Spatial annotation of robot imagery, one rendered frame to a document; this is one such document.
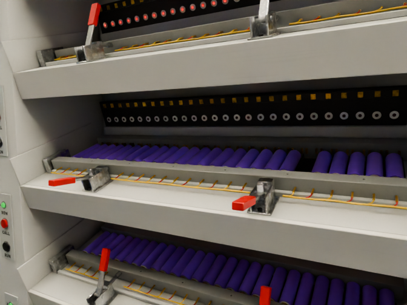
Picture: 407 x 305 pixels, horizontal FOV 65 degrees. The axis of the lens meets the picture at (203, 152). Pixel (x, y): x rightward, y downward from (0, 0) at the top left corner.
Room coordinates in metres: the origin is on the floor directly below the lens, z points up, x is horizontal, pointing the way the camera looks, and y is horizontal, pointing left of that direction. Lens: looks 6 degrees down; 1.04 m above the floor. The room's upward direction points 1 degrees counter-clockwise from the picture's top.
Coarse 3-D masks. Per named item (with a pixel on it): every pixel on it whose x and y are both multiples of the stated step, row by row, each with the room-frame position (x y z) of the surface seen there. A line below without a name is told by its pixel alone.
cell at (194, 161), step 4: (204, 148) 0.52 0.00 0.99; (208, 148) 0.52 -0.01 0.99; (200, 152) 0.50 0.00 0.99; (204, 152) 0.51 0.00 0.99; (208, 152) 0.51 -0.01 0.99; (196, 156) 0.49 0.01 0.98; (200, 156) 0.50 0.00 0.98; (204, 156) 0.50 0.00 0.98; (188, 160) 0.48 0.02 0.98; (192, 160) 0.48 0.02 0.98; (196, 160) 0.48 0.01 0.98; (184, 164) 0.48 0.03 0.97; (188, 164) 0.47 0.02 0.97; (192, 164) 0.47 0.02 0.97; (196, 164) 0.48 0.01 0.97
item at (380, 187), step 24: (72, 168) 0.55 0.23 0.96; (120, 168) 0.50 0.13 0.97; (144, 168) 0.47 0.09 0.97; (168, 168) 0.45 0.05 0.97; (192, 168) 0.44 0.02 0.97; (216, 168) 0.43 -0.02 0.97; (240, 168) 0.42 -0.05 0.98; (312, 192) 0.35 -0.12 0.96; (336, 192) 0.35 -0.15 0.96; (360, 192) 0.34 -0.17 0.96; (384, 192) 0.33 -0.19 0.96
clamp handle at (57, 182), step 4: (88, 172) 0.48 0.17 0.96; (92, 172) 0.48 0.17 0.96; (84, 176) 0.47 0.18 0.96; (88, 176) 0.47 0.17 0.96; (92, 176) 0.48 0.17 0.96; (48, 180) 0.42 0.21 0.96; (52, 180) 0.42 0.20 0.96; (56, 180) 0.42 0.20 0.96; (60, 180) 0.42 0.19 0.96; (64, 180) 0.43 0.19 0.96; (68, 180) 0.44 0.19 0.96; (72, 180) 0.44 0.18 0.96; (76, 180) 0.45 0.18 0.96; (80, 180) 0.46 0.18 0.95; (48, 184) 0.42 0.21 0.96; (52, 184) 0.42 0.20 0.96; (56, 184) 0.42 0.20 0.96; (60, 184) 0.42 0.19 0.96; (64, 184) 0.43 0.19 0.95
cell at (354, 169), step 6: (354, 156) 0.41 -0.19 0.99; (360, 156) 0.41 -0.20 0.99; (354, 162) 0.39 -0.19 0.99; (360, 162) 0.39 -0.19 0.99; (348, 168) 0.39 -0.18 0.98; (354, 168) 0.38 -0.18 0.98; (360, 168) 0.38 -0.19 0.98; (348, 174) 0.37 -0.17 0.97; (354, 174) 0.37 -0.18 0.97; (360, 174) 0.36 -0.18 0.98
